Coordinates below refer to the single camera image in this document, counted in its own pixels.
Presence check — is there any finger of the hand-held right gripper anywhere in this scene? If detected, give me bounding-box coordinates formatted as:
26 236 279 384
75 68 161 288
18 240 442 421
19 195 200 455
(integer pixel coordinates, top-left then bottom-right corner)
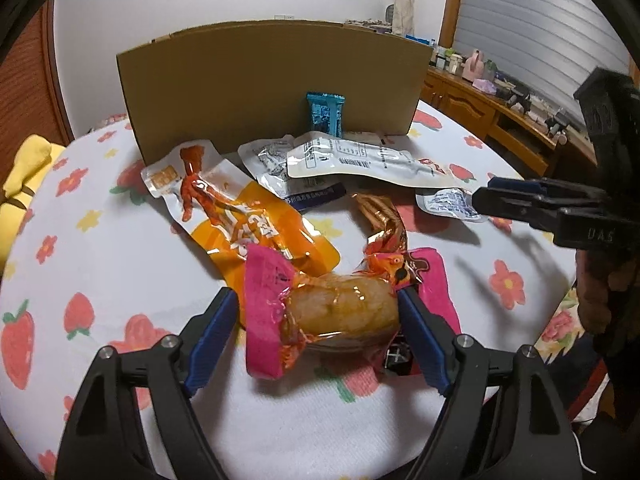
489 178 608 208
472 186 563 233

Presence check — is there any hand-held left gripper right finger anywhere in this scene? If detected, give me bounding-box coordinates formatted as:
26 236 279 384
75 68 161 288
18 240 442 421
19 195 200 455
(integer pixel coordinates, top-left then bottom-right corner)
395 285 583 480

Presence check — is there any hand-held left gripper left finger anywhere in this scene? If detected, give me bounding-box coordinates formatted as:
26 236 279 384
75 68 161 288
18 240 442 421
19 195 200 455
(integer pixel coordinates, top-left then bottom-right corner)
55 287 241 480

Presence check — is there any pink chicken drumstick packet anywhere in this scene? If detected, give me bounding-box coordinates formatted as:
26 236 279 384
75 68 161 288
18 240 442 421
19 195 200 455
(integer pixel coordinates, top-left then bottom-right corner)
244 245 462 381

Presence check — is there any large white snack packet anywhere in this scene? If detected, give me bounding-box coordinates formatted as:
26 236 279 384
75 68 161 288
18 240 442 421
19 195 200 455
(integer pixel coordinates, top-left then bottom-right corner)
286 131 463 191

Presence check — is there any silver grey snack packet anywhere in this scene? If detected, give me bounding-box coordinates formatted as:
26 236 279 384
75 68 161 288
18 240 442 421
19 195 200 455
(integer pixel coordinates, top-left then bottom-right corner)
238 135 347 211

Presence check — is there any cardboard box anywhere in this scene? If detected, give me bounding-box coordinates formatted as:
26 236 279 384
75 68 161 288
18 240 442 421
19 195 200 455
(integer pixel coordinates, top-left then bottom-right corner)
116 20 434 166

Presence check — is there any person's right hand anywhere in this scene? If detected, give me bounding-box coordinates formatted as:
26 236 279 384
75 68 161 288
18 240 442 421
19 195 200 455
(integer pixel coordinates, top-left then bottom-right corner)
575 252 617 343

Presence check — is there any small white blue packet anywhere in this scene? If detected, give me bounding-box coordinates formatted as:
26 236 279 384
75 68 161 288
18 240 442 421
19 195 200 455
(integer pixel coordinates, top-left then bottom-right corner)
415 187 488 223

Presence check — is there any wooden desk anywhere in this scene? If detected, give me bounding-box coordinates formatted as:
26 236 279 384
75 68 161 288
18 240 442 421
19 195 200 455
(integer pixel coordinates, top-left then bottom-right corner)
420 67 601 176

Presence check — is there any brown sausage stick packet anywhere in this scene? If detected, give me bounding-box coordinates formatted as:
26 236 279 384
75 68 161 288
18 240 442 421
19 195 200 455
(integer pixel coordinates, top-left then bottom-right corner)
350 192 408 256

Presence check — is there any orange chicken feet packet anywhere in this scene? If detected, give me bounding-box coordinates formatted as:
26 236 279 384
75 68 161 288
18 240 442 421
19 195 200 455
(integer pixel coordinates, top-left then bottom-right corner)
141 140 341 301

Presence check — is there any floral quilt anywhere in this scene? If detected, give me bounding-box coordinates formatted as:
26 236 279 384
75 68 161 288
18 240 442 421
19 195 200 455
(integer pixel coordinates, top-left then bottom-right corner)
532 285 616 411

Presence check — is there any white floral strawberry tablecloth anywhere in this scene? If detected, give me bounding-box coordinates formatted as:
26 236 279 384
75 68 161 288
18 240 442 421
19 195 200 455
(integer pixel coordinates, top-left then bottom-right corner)
0 95 581 480

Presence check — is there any group of small bottles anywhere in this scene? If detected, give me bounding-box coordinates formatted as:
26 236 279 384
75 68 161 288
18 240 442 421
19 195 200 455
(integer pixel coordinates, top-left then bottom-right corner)
430 42 463 73

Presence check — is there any grey window blind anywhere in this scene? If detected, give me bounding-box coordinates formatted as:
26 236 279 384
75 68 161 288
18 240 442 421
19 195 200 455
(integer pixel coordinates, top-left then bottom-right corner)
452 0 631 126

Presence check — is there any teal foil snack packet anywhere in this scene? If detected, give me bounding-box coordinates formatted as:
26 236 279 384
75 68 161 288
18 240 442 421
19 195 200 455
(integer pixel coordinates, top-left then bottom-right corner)
306 92 346 137

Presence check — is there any person's dark clothing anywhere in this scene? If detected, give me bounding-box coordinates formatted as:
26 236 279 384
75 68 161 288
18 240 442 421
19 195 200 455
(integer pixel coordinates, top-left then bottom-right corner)
570 350 640 480

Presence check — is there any pile of printed packets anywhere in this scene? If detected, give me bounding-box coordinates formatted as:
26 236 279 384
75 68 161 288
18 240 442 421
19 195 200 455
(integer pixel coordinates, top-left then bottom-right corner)
344 17 393 33

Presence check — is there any yellow plush toy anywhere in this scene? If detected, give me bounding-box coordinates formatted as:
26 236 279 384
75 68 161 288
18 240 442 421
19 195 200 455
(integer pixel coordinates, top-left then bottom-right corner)
0 135 66 271

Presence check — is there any patterned cloth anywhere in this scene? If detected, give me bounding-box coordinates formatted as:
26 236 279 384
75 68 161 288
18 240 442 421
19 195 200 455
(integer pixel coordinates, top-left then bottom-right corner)
87 114 128 131

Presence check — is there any brown slatted wooden door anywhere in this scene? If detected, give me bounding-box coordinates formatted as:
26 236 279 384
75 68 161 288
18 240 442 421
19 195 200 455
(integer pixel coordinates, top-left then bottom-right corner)
0 0 73 146

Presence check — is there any white cable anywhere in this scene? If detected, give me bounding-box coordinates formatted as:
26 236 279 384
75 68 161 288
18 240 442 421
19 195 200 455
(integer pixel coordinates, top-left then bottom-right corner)
572 430 598 473

